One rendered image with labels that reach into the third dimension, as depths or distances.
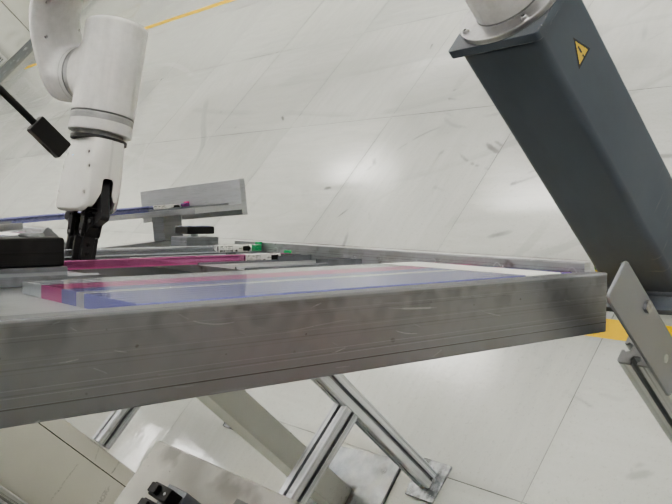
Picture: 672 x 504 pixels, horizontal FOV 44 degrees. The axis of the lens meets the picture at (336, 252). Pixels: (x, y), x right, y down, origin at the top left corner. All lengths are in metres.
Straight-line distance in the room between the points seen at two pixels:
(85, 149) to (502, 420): 1.07
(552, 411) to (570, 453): 0.11
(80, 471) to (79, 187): 1.17
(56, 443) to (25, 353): 1.64
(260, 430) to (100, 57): 0.87
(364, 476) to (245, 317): 1.38
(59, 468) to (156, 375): 1.63
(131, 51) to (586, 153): 0.83
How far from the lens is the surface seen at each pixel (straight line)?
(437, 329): 0.71
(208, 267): 1.10
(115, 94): 1.16
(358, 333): 0.65
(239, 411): 1.70
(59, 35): 1.25
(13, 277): 0.83
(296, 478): 1.59
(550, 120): 1.56
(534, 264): 0.95
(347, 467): 1.99
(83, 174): 1.14
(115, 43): 1.17
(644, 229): 1.72
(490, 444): 1.82
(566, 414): 1.78
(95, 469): 2.22
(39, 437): 2.14
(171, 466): 1.32
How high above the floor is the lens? 1.34
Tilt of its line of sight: 31 degrees down
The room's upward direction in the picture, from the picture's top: 41 degrees counter-clockwise
